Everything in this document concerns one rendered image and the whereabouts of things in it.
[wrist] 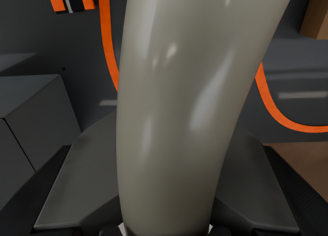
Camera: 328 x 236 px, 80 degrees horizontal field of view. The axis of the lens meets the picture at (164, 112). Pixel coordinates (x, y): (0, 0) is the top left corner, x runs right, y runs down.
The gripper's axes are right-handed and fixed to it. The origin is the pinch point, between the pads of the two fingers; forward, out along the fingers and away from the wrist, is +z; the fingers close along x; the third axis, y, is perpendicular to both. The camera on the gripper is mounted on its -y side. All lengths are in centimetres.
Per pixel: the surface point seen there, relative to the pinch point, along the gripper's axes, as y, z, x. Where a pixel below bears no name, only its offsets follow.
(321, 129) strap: 59, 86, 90
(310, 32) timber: 5, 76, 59
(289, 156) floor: 83, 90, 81
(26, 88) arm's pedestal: 27, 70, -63
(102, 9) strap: -4, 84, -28
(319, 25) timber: 2, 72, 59
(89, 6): -5, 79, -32
